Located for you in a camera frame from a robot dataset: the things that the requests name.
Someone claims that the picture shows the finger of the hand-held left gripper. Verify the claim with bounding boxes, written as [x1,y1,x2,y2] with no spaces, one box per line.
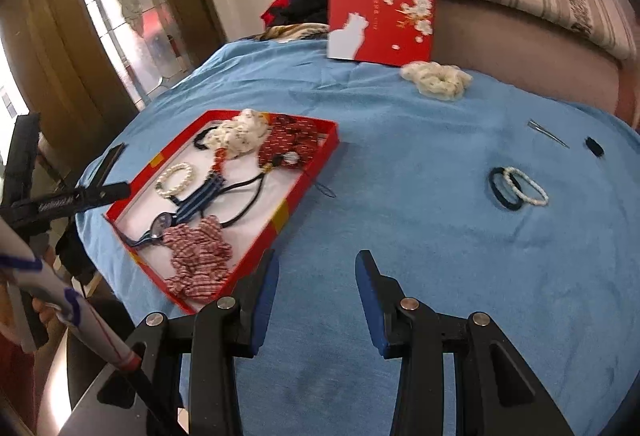
[75,181,132,212]
[87,143,127,189]

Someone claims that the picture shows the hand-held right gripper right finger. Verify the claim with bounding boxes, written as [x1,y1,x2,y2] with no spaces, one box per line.
[355,250,576,436]

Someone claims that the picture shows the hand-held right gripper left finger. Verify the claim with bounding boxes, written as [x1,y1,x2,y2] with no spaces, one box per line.
[67,248,281,436]

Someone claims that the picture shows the red box tray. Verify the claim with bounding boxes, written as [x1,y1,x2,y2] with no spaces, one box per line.
[105,110,341,315]

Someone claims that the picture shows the white pearl bracelet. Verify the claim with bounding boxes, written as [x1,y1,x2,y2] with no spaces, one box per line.
[155,162,194,198]

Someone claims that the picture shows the blue round pendant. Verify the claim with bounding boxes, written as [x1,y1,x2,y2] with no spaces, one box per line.
[135,211,176,249]

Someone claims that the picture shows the red plaid scrunchie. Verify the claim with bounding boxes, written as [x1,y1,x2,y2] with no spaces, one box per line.
[162,215,235,302]

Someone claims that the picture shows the thick black hair tie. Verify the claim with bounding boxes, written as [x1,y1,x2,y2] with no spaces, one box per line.
[194,125,226,152]

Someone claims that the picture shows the blue striped ribbon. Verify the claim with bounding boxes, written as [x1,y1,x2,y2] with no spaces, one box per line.
[175,171,226,222]

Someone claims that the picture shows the thin black headband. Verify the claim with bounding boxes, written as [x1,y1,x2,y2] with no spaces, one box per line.
[202,171,268,229]

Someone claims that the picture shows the orange bead string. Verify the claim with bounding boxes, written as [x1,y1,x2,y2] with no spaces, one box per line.
[210,148,231,177]

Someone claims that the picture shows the white dotted scrunchie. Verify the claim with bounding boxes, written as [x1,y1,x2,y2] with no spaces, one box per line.
[210,108,273,162]

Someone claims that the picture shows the red polka dot scrunchie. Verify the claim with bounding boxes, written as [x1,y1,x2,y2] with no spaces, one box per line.
[257,113,321,169]

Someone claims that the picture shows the black ring hair tie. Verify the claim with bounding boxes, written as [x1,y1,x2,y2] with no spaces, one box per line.
[489,166,526,211]

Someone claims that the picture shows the pale bead bracelet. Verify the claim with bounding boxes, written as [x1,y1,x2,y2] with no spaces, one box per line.
[502,167,550,207]

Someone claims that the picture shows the wooden door with glass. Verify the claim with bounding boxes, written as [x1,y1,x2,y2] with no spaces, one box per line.
[0,0,228,127]

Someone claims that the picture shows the brown patterned cloth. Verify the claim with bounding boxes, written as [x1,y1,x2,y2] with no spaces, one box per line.
[260,22,331,43]

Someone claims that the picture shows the cream dotted scrunchie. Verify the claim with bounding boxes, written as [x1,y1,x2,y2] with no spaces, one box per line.
[400,61,473,103]

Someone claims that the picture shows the silver hair clip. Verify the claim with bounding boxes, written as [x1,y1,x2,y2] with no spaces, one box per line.
[526,118,571,149]

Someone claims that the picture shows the black and red clothes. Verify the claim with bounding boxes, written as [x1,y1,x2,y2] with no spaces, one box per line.
[259,0,332,28]

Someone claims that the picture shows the red flowered box lid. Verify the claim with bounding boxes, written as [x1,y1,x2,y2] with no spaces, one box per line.
[327,0,437,68]

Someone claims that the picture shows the pink quilted sofa backrest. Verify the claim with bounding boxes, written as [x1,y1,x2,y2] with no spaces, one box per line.
[432,0,640,117]

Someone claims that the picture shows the thin black cord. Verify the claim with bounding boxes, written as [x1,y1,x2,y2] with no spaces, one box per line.
[300,166,336,199]

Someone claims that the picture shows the white cable with blue marks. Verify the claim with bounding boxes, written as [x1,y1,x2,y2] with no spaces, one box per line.
[0,215,188,436]

